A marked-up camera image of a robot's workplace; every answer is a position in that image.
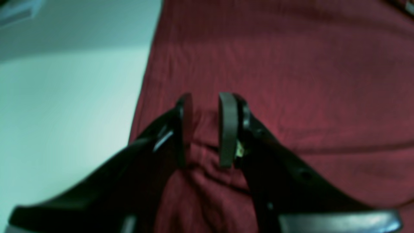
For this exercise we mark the dark red long-sleeve shirt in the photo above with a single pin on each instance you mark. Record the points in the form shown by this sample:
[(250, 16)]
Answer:
[(331, 79)]

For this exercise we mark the black curved left gripper left finger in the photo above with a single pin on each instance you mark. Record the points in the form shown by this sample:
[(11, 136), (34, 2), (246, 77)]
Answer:
[(124, 193)]

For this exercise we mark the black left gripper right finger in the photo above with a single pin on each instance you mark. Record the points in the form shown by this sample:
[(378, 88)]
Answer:
[(288, 195)]

